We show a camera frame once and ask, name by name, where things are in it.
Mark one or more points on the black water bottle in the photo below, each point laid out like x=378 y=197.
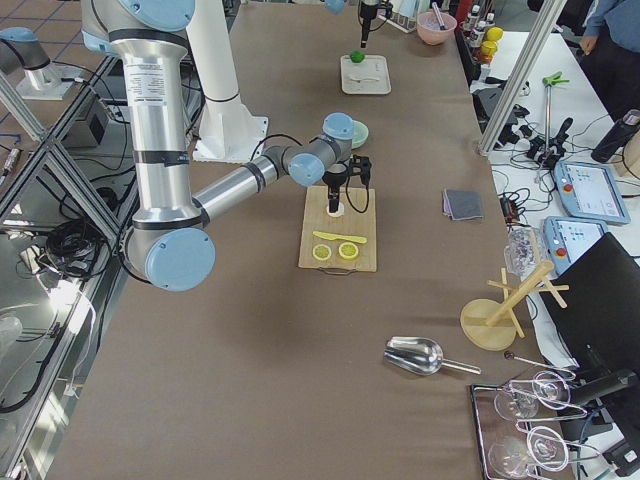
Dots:
x=618 y=135

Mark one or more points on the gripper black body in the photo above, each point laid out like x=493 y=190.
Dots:
x=367 y=13
x=332 y=179

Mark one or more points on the beige rabbit tray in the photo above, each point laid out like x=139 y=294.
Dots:
x=373 y=65

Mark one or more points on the pale green bowl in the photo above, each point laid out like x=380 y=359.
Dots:
x=360 y=134

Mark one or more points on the metal scoop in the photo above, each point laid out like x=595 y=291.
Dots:
x=422 y=356

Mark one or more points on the wire glass rack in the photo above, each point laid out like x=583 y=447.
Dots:
x=516 y=430

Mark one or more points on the green lime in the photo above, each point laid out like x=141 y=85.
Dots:
x=357 y=56

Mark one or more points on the teach pendant near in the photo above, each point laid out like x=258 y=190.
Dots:
x=568 y=238

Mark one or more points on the white steamed bun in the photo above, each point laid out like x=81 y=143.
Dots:
x=338 y=212

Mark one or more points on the white ceramic spoon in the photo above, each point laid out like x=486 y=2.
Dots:
x=357 y=79

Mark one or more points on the pink bowl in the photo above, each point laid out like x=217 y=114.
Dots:
x=429 y=30

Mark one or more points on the grey folded cloth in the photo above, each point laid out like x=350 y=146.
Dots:
x=462 y=204

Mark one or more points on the yellow plastic knife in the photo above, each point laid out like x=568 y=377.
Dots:
x=343 y=237

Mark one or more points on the teach pendant far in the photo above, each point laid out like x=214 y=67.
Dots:
x=589 y=191

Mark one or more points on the aluminium frame post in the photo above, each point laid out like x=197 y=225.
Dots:
x=532 y=47

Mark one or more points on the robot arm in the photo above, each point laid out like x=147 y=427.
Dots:
x=167 y=242
x=337 y=6

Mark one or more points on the teach pendant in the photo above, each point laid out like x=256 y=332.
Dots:
x=568 y=238
x=589 y=191

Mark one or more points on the bamboo cutting board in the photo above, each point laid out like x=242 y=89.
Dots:
x=351 y=223

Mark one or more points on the black monitor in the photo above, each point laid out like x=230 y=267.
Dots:
x=600 y=325

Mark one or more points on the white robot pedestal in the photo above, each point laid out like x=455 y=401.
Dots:
x=228 y=132

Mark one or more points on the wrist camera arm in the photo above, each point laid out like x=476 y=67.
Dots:
x=358 y=165

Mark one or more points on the wooden cup tree stand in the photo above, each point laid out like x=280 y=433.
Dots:
x=493 y=326

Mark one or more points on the lemon slice lower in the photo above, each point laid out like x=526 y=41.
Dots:
x=321 y=252

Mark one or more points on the lemon half upper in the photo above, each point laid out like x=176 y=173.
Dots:
x=348 y=251

